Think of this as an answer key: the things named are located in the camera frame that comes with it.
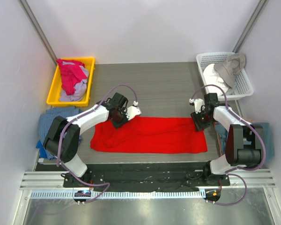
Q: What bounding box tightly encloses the red t shirt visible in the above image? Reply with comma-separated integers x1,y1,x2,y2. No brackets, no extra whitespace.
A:
90,116,207,154

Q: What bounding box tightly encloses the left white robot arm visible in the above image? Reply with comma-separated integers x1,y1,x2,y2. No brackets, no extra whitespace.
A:
43,92,128,187

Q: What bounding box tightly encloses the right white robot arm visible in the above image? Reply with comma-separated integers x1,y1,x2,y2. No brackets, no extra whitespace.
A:
189,93,266,185

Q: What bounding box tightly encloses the white shirt in basket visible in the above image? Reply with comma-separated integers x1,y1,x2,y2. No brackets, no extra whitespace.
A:
203,64,229,96

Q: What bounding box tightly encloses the lavender t shirt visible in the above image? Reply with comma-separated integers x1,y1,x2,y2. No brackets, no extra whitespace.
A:
59,67,89,102

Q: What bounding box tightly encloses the white perforated basket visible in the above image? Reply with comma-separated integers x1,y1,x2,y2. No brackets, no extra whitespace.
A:
196,52,254,101

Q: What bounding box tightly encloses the teal folded t shirt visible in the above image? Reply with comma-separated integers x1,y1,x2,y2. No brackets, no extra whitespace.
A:
214,121,276,165

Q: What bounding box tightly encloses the pink t shirt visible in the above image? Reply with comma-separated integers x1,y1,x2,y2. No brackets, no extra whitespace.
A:
56,59,89,95

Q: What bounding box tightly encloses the grey shirt in basket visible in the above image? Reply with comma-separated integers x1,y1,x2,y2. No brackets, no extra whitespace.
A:
214,53,246,88

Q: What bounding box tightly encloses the yellow plastic bin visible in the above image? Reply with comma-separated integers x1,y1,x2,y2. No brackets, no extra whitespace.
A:
46,57,96,107

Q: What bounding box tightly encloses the blue checkered shirt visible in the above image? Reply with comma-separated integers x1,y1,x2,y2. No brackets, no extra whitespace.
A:
36,106,81,159

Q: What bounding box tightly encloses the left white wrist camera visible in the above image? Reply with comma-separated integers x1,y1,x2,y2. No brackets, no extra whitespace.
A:
126,101,141,121

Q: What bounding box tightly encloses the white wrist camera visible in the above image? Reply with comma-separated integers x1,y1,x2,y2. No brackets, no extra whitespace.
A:
126,101,141,121
189,98,205,114

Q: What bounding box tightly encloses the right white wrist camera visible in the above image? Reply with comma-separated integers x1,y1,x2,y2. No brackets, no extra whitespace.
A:
189,98,205,114

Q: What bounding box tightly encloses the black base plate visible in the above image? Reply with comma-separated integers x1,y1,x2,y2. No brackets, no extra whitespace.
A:
63,161,231,191

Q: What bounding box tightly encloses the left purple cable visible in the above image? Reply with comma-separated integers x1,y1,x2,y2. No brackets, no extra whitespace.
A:
56,84,139,203

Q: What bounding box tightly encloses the white slotted cable duct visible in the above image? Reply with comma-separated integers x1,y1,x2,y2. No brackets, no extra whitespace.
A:
30,189,206,200

